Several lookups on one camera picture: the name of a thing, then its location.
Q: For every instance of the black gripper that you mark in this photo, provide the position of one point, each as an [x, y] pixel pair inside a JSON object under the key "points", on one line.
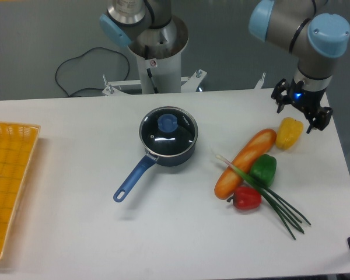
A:
{"points": [[304, 94]]}

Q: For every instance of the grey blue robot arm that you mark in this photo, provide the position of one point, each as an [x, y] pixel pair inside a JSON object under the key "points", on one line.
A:
{"points": [[317, 40]]}

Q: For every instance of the yellow bell pepper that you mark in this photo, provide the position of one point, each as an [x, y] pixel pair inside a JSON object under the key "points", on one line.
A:
{"points": [[288, 133]]}

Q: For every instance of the baguette bread loaf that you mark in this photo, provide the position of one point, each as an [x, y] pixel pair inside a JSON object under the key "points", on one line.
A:
{"points": [[258, 145]]}

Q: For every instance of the green bell pepper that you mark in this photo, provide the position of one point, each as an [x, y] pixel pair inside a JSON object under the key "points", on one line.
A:
{"points": [[264, 169]]}

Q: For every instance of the green spring onion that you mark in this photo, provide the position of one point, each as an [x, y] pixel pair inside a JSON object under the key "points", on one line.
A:
{"points": [[287, 213]]}

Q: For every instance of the red bell pepper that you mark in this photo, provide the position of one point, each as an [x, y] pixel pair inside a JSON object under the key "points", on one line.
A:
{"points": [[245, 198]]}

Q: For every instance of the yellow woven basket tray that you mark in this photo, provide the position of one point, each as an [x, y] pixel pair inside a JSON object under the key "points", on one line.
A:
{"points": [[17, 144]]}

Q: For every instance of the blue saucepan with handle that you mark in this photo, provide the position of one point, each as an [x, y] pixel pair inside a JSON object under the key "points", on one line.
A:
{"points": [[143, 165]]}

